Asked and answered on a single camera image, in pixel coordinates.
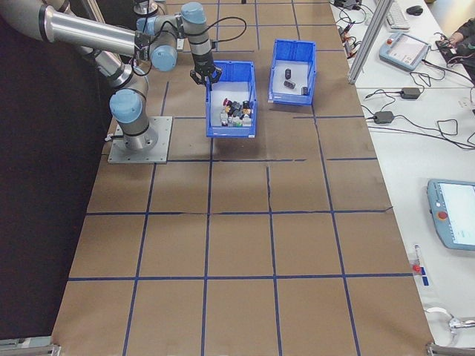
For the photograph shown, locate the grey black desktop device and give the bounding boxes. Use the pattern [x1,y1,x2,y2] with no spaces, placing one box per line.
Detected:
[332,0,367,10]

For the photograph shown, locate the person dark patterned clothing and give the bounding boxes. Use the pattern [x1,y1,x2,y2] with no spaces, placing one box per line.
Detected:
[451,16,475,81]

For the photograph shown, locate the white side table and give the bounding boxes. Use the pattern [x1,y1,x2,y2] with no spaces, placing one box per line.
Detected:
[330,0,475,90]
[356,88,475,346]

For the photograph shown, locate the metal V-shaped bar frame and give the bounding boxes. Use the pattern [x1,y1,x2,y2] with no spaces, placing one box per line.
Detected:
[79,0,105,22]

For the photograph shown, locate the white computer keyboard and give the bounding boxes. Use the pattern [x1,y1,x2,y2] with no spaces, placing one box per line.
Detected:
[385,1,411,30]

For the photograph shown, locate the light blue teach pendant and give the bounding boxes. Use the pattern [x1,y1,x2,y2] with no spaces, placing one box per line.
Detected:
[378,30,433,73]
[425,178,475,252]

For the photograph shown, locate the tall aluminium profile post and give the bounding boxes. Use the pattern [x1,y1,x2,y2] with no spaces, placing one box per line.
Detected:
[347,0,395,85]

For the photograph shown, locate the blue plastic storage bin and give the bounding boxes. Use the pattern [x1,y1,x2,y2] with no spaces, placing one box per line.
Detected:
[205,60,258,140]
[267,39,318,107]

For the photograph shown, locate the aluminium profile table bracket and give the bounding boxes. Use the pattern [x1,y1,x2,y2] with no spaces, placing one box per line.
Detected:
[425,341,475,356]
[0,334,62,356]

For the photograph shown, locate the white cable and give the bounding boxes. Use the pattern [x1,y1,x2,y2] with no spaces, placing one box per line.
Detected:
[424,306,456,320]

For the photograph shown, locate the black device red wires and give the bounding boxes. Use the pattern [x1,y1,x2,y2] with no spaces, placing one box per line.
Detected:
[434,35,468,60]

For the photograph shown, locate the black fabric frame cover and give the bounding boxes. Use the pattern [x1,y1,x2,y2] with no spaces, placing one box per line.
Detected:
[0,14,125,340]

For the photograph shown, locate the chrome metal hook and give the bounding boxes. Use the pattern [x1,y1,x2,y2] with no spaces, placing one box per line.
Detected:
[447,314,475,337]

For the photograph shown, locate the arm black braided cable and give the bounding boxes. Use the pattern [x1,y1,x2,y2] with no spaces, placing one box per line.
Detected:
[131,16,248,75]

